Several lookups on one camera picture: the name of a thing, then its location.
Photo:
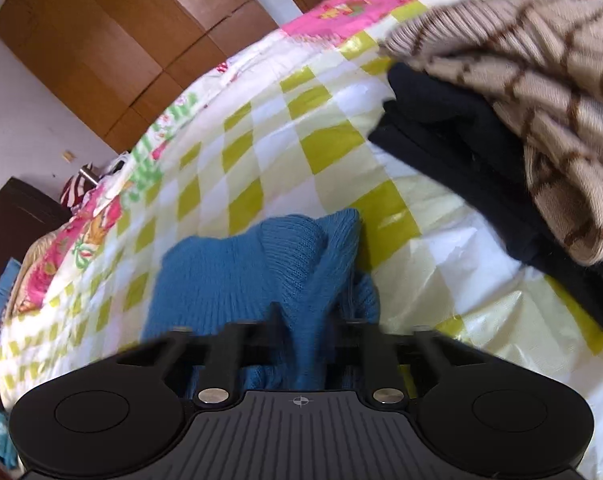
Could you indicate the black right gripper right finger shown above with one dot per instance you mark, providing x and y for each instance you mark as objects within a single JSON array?
[{"x": 360, "y": 358}]

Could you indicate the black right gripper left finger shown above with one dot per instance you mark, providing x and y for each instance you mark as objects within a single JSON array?
[{"x": 238, "y": 346}]

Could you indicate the blue knitted sweater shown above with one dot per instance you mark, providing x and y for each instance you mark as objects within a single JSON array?
[{"x": 295, "y": 270}]

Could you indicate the green checkered bed cover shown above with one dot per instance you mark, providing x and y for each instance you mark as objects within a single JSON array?
[{"x": 281, "y": 128}]

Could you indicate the red white striped cloth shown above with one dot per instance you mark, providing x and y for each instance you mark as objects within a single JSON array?
[{"x": 74, "y": 192}]

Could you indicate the steel thermos bottle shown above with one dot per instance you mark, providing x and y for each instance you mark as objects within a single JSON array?
[{"x": 90, "y": 175}]

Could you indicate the black folded garment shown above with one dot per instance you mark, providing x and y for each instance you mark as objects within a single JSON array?
[{"x": 452, "y": 135}]

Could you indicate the dark wooden headboard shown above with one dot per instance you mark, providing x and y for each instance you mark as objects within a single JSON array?
[{"x": 26, "y": 214}]

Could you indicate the brown wooden wardrobe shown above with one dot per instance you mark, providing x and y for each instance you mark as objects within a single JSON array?
[{"x": 117, "y": 64}]

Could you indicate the beige brown patterned sweater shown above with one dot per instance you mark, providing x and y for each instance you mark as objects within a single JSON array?
[{"x": 540, "y": 64}]

